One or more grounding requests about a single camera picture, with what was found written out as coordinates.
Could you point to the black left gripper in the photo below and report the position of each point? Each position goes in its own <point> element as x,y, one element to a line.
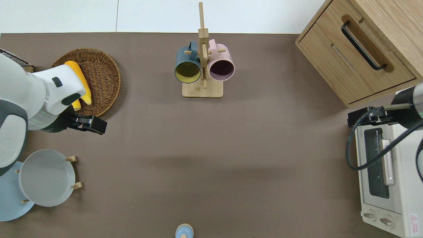
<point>79,121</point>

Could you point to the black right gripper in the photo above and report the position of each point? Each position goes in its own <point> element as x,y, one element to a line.
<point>376,117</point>

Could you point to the gray plate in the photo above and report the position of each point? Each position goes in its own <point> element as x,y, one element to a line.
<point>46,178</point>

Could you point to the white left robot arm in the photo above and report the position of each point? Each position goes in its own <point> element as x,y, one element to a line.
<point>16,109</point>

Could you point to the wooden plate rack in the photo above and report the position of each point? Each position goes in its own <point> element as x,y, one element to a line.
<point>76,185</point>

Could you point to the light blue plate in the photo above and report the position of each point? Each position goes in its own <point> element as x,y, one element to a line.
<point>11,205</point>

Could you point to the yellow corn cob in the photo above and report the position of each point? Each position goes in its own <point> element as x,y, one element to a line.
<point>79,71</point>
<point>76,105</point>

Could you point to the brown wicker basket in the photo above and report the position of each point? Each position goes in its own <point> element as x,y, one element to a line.
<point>102,79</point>

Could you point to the wooden cabinet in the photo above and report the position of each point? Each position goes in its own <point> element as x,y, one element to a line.
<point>333,62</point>

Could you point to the white toaster oven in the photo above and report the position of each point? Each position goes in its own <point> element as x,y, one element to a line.
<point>406,185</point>

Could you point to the dark blue mug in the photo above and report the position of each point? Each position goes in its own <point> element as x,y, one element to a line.
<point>187,66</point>

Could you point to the wooden mug tree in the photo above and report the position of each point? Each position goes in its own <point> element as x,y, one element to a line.
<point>202,90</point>

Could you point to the brown table mat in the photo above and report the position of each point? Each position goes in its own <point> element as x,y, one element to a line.
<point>211,148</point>

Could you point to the blue round bell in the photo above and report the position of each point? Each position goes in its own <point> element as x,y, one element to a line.
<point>184,231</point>

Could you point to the pink mug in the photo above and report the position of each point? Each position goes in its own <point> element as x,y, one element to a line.
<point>221,64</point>

